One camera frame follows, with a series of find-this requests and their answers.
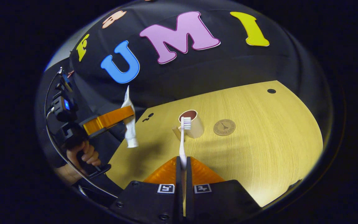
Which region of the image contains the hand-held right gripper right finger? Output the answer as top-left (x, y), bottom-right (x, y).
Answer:
top-left (185, 156), bottom-right (261, 224)

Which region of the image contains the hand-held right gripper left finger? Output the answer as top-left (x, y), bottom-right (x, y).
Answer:
top-left (109, 156), bottom-right (183, 224)

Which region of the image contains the white toothpaste tube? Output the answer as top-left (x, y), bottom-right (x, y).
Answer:
top-left (121, 86), bottom-right (139, 148)

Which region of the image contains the white toothbrush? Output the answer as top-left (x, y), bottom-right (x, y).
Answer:
top-left (178, 116), bottom-right (192, 217)

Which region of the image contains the beige cup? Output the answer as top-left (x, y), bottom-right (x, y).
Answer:
top-left (172, 110), bottom-right (205, 140)

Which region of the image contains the round wooden coaster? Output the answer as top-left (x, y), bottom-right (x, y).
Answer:
top-left (213, 119), bottom-right (236, 136)

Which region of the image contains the black backdrop cloth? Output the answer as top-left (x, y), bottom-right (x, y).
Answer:
top-left (36, 0), bottom-right (335, 187)

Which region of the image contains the thin grey cable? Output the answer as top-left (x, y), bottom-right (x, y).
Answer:
top-left (44, 70), bottom-right (119, 199)

